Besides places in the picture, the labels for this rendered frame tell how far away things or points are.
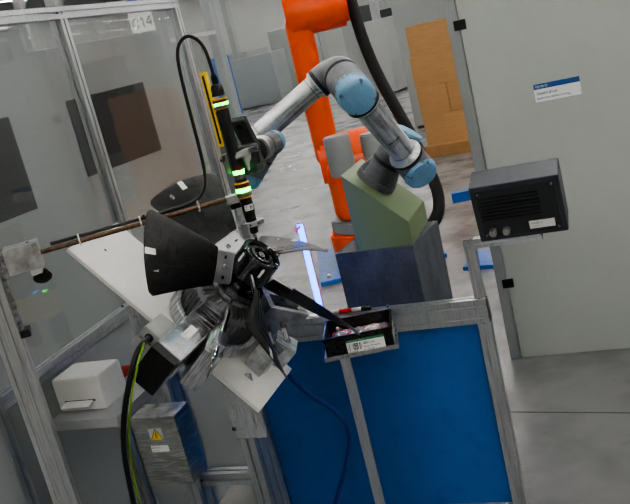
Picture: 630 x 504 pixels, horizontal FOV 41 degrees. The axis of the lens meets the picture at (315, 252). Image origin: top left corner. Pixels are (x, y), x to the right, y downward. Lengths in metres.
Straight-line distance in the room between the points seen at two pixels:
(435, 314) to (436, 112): 7.81
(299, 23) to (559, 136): 2.81
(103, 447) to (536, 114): 2.36
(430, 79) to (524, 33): 6.50
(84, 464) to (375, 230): 1.23
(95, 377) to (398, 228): 1.12
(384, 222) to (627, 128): 1.46
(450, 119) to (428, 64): 0.71
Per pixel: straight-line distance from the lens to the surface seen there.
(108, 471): 2.93
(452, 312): 2.69
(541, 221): 2.54
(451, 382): 2.81
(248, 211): 2.37
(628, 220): 4.07
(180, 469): 2.51
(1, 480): 2.55
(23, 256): 2.32
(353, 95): 2.54
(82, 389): 2.58
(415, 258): 2.90
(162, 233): 2.16
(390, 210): 2.88
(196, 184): 2.48
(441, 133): 10.46
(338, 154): 6.10
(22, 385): 2.41
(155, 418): 2.46
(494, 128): 3.99
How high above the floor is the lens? 1.76
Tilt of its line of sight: 14 degrees down
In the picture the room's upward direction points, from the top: 14 degrees counter-clockwise
